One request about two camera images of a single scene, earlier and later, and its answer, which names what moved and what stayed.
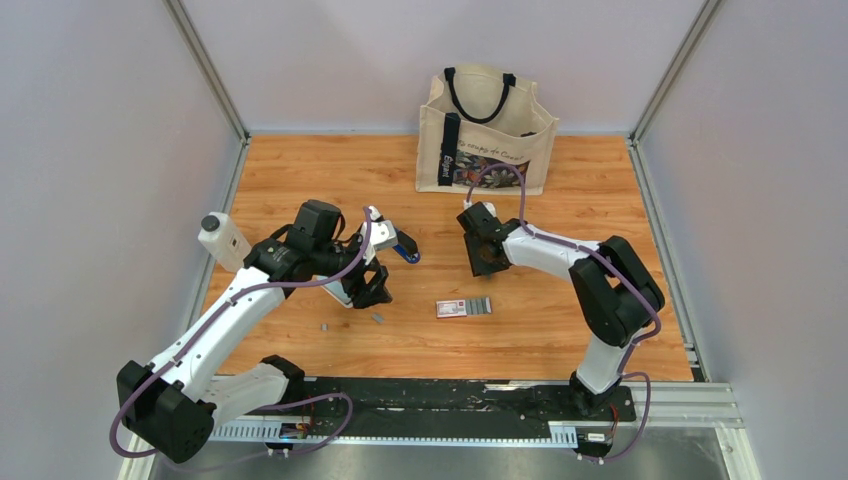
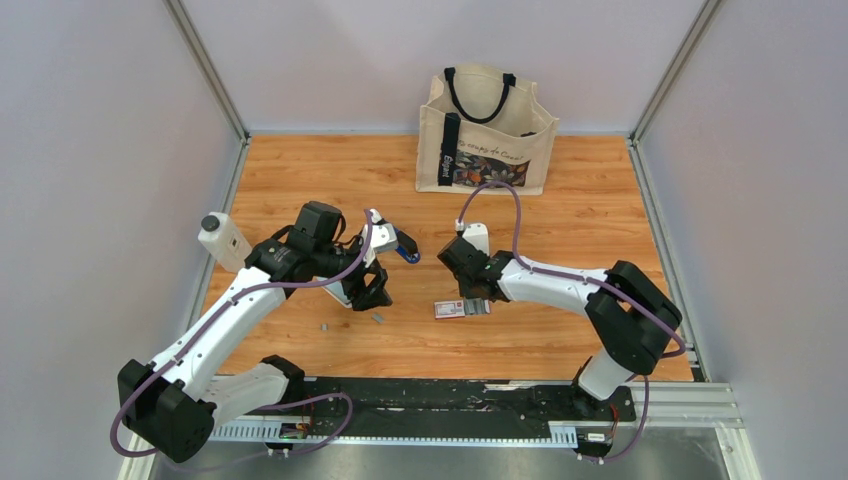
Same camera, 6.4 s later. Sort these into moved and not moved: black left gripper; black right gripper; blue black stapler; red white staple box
Moved: black right gripper
Not moved: blue black stapler; black left gripper; red white staple box
